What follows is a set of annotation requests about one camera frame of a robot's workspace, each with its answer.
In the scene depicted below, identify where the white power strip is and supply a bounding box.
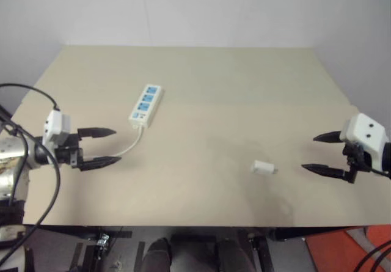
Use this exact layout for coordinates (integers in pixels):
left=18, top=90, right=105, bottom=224
left=127, top=83, right=164, bottom=130

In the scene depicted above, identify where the orange floor mat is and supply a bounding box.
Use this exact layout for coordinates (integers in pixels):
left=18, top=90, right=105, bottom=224
left=305, top=225, right=391, bottom=272

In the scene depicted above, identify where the black table frame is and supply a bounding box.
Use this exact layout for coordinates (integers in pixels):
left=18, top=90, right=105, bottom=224
left=39, top=224, right=367, bottom=243

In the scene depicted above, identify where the white plug adapter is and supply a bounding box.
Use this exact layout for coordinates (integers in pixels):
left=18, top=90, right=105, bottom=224
left=249, top=160, right=280, bottom=176

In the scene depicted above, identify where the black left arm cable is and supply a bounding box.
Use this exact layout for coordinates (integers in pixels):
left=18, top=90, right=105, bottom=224
left=0, top=83, right=62, bottom=265

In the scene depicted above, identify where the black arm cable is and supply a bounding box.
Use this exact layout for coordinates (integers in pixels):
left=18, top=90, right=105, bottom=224
left=0, top=83, right=62, bottom=265
left=365, top=166, right=391, bottom=180

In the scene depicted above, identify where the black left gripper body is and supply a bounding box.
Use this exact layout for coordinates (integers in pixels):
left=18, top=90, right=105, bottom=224
left=55, top=132, right=85, bottom=171

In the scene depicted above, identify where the silver metal clamp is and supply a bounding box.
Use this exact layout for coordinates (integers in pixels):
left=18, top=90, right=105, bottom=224
left=97, top=232, right=111, bottom=249

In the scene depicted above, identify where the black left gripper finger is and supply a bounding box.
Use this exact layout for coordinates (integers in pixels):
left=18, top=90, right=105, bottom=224
left=76, top=127, right=117, bottom=140
left=79, top=156, right=123, bottom=172

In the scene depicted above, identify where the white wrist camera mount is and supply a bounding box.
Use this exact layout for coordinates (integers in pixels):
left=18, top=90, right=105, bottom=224
left=340, top=112, right=389, bottom=172
left=42, top=109, right=71, bottom=148

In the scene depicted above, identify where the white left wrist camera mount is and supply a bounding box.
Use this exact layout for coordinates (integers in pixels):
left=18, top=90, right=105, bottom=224
left=42, top=109, right=71, bottom=148

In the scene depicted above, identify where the white cable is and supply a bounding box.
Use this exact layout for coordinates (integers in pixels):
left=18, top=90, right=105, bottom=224
left=84, top=125, right=146, bottom=160

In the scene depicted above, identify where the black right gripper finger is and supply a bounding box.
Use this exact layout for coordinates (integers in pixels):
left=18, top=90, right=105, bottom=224
left=300, top=163, right=348, bottom=179
left=312, top=130, right=348, bottom=144

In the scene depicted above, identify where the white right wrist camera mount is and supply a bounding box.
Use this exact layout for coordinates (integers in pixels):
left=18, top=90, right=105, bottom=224
left=340, top=112, right=389, bottom=172

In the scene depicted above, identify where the black floor cable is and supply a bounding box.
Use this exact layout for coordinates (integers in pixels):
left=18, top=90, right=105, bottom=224
left=359, top=238, right=391, bottom=272

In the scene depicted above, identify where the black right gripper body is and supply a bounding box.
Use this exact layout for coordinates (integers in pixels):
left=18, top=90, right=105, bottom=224
left=342, top=142, right=372, bottom=184

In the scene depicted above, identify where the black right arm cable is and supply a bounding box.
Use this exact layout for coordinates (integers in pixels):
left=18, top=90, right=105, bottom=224
left=365, top=166, right=391, bottom=180

